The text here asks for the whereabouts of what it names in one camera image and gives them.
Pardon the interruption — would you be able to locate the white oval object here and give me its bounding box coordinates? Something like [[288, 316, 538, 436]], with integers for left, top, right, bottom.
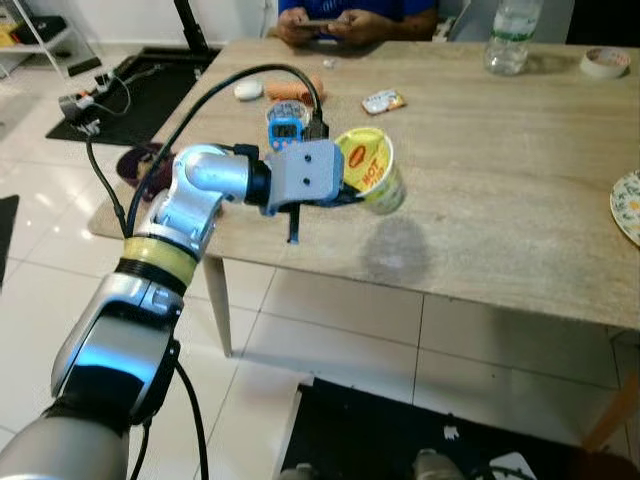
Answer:
[[233, 80, 265, 102]]

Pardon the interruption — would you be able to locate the black mat with cables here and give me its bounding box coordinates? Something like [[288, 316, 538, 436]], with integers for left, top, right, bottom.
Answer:
[[45, 45, 221, 148]]

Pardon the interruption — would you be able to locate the small snack packet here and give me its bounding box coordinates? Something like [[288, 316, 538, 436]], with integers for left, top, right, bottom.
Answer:
[[361, 89, 407, 115]]

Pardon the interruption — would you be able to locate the person in blue shirt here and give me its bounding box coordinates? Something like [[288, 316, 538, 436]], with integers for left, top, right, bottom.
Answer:
[[274, 0, 442, 48]]

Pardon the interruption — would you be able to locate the grey power strip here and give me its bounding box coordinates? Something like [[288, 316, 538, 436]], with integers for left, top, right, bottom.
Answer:
[[58, 72, 116, 136]]

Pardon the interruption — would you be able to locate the clear plastic water bottle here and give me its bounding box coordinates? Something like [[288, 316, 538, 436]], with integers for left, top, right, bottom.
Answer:
[[484, 0, 545, 77]]

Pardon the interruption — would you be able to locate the black stand pole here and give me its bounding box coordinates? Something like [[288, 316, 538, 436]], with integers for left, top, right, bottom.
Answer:
[[172, 0, 213, 57]]

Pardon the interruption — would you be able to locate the dark purple bowl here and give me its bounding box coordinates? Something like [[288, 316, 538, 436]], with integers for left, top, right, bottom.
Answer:
[[116, 141, 178, 203]]

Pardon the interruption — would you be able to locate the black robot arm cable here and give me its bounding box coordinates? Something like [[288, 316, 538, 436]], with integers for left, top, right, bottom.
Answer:
[[124, 63, 331, 241]]

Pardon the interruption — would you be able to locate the light wooden table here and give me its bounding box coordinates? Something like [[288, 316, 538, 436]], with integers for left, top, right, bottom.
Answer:
[[88, 38, 640, 451]]

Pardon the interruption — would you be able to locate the black floor mat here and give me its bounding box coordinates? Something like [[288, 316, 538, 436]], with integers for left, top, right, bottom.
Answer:
[[278, 377, 640, 480]]

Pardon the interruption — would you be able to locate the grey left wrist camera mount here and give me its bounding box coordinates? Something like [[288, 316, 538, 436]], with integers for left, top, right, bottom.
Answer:
[[264, 139, 347, 217]]

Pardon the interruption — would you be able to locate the orange cylindrical toy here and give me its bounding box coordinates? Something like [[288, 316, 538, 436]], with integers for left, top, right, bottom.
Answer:
[[264, 77, 327, 104]]

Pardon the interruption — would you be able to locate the yellow instant noodle cup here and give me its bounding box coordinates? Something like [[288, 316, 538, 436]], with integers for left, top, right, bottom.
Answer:
[[334, 126, 407, 217]]

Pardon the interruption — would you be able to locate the beige tape roll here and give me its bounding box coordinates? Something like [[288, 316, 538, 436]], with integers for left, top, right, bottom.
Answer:
[[579, 46, 632, 80]]

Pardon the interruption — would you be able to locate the grey right robot foot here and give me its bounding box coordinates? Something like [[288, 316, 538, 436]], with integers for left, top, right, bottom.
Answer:
[[414, 448, 467, 480]]

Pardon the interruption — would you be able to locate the floral print plate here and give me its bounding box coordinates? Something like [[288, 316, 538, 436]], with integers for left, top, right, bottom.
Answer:
[[609, 171, 640, 248]]

